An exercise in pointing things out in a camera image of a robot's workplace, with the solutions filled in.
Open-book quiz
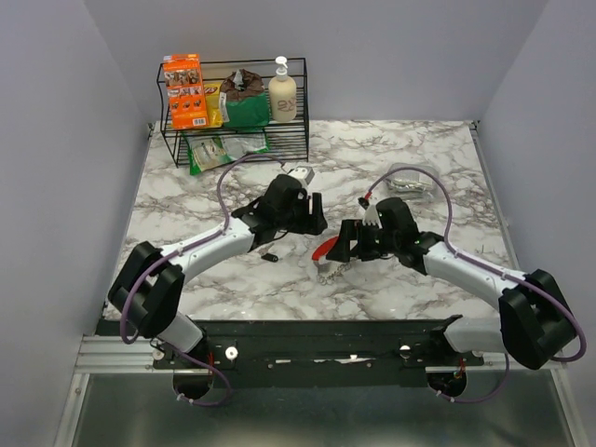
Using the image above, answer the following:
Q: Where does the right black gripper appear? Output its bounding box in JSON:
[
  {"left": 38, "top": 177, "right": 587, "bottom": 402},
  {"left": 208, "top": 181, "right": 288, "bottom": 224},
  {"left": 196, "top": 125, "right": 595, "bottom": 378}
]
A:
[{"left": 325, "top": 218, "right": 399, "bottom": 262}]

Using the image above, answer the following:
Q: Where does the red carabiner keyring with chain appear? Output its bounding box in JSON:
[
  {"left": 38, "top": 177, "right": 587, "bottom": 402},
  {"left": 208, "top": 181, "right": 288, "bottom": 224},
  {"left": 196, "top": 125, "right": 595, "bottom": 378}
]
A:
[{"left": 311, "top": 236, "right": 353, "bottom": 285}]

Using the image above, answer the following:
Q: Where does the silver key with black clip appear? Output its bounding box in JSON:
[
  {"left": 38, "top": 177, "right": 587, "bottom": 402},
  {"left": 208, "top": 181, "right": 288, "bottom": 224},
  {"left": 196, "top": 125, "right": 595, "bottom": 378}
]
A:
[{"left": 259, "top": 244, "right": 279, "bottom": 263}]

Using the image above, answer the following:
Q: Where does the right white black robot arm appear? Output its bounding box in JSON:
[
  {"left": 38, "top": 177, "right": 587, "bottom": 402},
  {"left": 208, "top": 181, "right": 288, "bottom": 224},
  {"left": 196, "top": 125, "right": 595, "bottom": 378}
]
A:
[{"left": 325, "top": 197, "right": 579, "bottom": 370}]

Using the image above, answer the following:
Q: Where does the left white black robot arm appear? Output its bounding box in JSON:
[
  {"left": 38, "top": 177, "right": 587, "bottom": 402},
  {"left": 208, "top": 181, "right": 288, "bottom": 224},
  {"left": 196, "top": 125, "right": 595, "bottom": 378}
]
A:
[{"left": 108, "top": 167, "right": 327, "bottom": 368}]

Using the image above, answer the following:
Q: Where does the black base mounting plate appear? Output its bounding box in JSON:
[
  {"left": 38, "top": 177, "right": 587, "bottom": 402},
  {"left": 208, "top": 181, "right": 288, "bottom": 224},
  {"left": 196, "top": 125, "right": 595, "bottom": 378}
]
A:
[{"left": 153, "top": 317, "right": 483, "bottom": 398}]

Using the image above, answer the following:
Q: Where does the white green pouch bag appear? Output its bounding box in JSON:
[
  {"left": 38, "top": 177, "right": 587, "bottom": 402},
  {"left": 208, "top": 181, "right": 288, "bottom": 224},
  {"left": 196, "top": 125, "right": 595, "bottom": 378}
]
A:
[{"left": 221, "top": 133, "right": 269, "bottom": 161}]

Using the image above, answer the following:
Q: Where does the green white snack bag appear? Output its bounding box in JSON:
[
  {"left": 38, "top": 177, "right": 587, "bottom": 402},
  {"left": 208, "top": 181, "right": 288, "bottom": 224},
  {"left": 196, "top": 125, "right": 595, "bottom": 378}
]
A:
[{"left": 183, "top": 133, "right": 232, "bottom": 176}]

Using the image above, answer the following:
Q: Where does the cream soap pump bottle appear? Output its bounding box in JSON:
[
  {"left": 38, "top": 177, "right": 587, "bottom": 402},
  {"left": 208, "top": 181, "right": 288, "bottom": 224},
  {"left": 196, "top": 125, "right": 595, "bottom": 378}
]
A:
[{"left": 268, "top": 56, "right": 297, "bottom": 123}]

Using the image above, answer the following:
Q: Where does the brown green coffee bag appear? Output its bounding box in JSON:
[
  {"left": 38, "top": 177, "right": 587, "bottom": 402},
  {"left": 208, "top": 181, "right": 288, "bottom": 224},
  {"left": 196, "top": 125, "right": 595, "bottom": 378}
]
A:
[{"left": 219, "top": 69, "right": 270, "bottom": 129}]

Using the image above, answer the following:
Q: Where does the yellow snack bag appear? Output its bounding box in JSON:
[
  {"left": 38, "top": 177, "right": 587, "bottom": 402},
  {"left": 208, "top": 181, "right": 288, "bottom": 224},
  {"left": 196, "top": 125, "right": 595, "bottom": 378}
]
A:
[{"left": 203, "top": 82, "right": 223, "bottom": 129}]

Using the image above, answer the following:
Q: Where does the orange product box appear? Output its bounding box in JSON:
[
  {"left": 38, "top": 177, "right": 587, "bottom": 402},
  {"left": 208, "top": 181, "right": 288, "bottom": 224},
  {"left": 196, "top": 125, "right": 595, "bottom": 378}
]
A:
[{"left": 162, "top": 54, "right": 209, "bottom": 129}]

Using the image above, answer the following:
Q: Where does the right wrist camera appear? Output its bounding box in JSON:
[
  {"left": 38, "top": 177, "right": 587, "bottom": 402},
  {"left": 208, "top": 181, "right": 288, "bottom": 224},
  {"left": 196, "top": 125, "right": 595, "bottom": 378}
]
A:
[{"left": 362, "top": 204, "right": 382, "bottom": 228}]

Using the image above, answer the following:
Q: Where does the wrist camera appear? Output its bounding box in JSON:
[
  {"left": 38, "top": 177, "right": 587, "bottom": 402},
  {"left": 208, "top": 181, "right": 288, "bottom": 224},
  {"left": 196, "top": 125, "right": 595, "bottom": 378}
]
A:
[
  {"left": 287, "top": 166, "right": 315, "bottom": 188},
  {"left": 362, "top": 204, "right": 382, "bottom": 228}
]

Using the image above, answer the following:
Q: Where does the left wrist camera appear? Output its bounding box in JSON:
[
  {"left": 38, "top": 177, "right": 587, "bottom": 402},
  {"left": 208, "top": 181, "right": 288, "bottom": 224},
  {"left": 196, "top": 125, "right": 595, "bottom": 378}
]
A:
[{"left": 287, "top": 166, "right": 315, "bottom": 188}]

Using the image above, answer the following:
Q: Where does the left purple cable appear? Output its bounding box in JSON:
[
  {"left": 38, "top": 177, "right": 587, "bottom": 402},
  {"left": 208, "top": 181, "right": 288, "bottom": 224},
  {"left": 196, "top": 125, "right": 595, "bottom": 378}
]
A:
[{"left": 119, "top": 155, "right": 290, "bottom": 407}]

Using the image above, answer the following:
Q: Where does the black wire shelf rack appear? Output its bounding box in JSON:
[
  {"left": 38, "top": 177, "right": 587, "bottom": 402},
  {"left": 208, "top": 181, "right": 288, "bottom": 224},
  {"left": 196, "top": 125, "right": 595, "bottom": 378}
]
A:
[{"left": 156, "top": 53, "right": 309, "bottom": 175}]

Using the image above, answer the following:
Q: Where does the aluminium extrusion rail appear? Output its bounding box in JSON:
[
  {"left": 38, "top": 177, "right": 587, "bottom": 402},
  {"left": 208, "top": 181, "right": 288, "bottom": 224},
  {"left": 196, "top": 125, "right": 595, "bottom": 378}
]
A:
[{"left": 74, "top": 336, "right": 567, "bottom": 374}]

